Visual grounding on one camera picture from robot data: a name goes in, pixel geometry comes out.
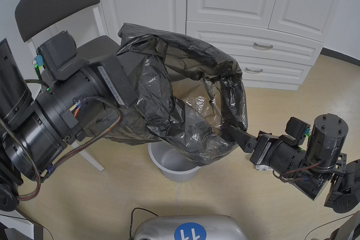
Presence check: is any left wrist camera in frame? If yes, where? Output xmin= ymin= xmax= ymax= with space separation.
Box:
xmin=33 ymin=31 xmax=85 ymax=80

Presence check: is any black cable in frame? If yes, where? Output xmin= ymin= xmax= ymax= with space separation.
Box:
xmin=307 ymin=218 xmax=347 ymax=240
xmin=129 ymin=207 xmax=159 ymax=240
xmin=17 ymin=80 xmax=123 ymax=202

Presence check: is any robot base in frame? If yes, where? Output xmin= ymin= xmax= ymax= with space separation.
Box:
xmin=135 ymin=214 xmax=251 ymax=240

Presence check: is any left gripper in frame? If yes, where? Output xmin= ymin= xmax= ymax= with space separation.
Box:
xmin=36 ymin=55 xmax=138 ymax=146

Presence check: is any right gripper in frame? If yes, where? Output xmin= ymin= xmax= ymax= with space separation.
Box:
xmin=229 ymin=125 xmax=306 ymax=178

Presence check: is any white trash bin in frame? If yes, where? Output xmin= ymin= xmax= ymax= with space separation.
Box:
xmin=148 ymin=143 xmax=201 ymax=182

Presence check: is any black plastic bag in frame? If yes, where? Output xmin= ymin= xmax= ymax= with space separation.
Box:
xmin=84 ymin=22 xmax=249 ymax=167

